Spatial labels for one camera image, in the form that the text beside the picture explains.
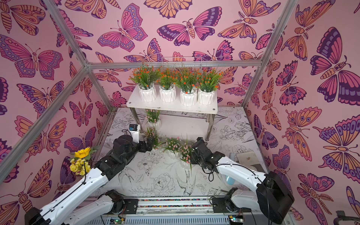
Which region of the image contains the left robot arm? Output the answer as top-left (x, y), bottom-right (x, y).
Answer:
top-left (24, 135), bottom-right (153, 225)

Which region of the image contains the orange potted plant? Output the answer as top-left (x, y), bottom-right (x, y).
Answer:
top-left (129, 64), bottom-right (160, 102)
top-left (175, 67), bottom-right (197, 107)
top-left (198, 69), bottom-right (223, 105)
top-left (157, 68), bottom-right (176, 103)

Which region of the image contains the sunflower bouquet in vase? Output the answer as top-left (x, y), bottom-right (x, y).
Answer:
top-left (69, 147), bottom-right (97, 176)

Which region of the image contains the white two-tier rack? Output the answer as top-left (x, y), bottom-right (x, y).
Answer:
top-left (127, 87), bottom-right (218, 141)

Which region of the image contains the light blue garden trowel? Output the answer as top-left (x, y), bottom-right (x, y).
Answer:
top-left (226, 176), bottom-right (235, 186)

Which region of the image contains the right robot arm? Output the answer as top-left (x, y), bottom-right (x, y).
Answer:
top-left (191, 137), bottom-right (294, 224)

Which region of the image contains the pink potted plant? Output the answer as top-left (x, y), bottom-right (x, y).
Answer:
top-left (163, 138), bottom-right (183, 159)
top-left (180, 141), bottom-right (193, 170)
top-left (146, 109), bottom-right (161, 131)
top-left (145, 127), bottom-right (161, 151)

